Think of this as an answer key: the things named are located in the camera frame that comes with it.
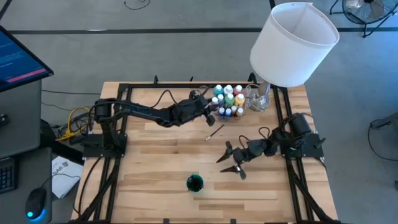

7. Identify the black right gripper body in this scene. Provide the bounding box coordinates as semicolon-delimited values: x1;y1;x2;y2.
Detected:
225;140;250;181

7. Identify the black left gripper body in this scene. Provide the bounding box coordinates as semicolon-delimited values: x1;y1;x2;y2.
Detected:
182;95;217;128

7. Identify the clear plastic bin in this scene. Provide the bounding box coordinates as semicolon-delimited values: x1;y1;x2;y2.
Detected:
198;84;249;123

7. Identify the green paint bottle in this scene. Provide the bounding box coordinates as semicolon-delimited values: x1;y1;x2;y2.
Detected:
224;93;236;108

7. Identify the yellow paint bottle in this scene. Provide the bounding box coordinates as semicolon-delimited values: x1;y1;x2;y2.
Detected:
234;93;246;108

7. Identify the teal plastic cup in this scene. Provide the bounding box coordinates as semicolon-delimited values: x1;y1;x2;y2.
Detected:
185;174;205;194

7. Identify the white paper booklet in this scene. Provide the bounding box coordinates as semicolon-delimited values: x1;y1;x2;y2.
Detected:
51;155;84;200

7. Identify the black stand foot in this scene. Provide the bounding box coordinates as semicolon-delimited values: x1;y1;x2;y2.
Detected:
369;111;398;131

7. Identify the dark grey desk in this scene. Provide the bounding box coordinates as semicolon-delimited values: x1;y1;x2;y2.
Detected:
0;146;53;224

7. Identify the black floor fan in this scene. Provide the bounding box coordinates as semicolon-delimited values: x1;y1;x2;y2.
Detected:
329;0;398;39

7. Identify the computer monitor blue screen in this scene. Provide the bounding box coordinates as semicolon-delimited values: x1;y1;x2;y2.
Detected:
0;25;55;93

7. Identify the black computer mouse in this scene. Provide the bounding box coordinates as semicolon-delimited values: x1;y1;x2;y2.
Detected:
24;187;48;222

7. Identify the black keyboard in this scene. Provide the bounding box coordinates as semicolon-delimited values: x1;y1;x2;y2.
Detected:
0;157;18;194

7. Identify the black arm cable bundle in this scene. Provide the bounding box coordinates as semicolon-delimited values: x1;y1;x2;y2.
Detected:
73;155;121;224
287;158;341;224

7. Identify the yellow cable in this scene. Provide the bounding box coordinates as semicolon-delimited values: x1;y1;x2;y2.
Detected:
55;106;93;141

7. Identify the thin black floor cable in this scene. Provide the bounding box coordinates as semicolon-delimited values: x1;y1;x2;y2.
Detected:
367;119;398;162

